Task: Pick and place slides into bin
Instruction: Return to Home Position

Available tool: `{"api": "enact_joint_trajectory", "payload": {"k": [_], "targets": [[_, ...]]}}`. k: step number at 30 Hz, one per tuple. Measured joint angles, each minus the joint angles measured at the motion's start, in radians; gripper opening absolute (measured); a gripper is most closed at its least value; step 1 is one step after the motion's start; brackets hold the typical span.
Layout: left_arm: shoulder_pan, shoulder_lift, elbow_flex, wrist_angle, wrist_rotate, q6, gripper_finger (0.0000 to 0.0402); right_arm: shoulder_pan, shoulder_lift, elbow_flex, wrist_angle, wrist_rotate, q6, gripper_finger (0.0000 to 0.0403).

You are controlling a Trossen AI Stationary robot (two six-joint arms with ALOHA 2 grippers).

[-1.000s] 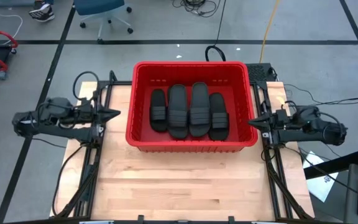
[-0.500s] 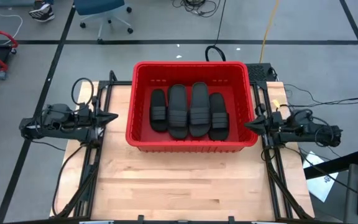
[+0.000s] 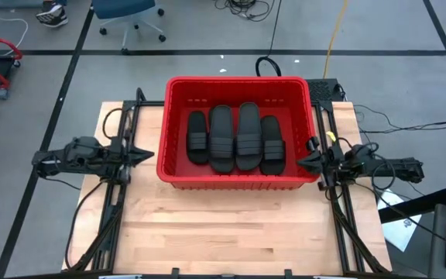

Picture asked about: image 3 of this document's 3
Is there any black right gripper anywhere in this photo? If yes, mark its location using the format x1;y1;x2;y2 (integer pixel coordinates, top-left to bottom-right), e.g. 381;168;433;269
296;146;340;177

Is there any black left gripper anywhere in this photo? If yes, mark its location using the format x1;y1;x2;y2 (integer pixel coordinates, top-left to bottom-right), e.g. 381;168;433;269
108;143;155;174

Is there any large black rubber slide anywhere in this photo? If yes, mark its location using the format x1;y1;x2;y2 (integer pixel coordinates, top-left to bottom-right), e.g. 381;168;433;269
208;104;235;174
235;102;263;172

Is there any red plastic bin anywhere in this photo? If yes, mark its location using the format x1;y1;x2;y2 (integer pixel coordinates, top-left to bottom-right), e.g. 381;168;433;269
156;75;321;191

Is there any black perforated electronics box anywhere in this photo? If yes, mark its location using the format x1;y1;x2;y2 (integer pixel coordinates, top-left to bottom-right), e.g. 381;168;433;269
306;78;343;102

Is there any white paper sheet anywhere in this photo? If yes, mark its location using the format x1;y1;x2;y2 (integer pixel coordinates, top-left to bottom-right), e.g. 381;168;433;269
377;188;424;253

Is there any black desk base bar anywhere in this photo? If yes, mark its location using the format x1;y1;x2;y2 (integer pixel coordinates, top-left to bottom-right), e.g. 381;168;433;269
377;188;446;224

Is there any blue office chair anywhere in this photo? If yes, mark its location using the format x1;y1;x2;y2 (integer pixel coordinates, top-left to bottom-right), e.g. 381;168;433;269
91;0;167;53

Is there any person's foot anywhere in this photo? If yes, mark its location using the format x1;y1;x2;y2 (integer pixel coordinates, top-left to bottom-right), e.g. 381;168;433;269
35;0;69;28

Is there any black aluminium table frame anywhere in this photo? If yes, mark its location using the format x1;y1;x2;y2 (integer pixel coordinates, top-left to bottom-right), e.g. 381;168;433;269
63;87;166;274
310;99;393;274

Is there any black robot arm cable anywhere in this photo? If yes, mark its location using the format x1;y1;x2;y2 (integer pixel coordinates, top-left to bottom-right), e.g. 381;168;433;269
369;160;398;191
63;180;106;270

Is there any thin black floor cable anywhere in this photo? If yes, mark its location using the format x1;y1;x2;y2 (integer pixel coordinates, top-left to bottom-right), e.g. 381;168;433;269
352;104;446;135

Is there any yellow extension cable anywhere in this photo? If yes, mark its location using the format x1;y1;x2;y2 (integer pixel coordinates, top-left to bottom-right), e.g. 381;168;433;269
322;0;350;80

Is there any black looped floor cable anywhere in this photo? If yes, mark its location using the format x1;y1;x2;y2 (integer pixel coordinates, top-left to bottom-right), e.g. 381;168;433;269
254;0;284;78

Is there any white floor cable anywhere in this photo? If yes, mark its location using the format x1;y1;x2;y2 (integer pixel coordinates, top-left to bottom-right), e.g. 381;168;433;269
0;0;29;55

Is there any black cable bundle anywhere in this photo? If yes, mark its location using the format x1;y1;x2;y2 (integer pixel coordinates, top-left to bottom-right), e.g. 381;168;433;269
214;0;273;22

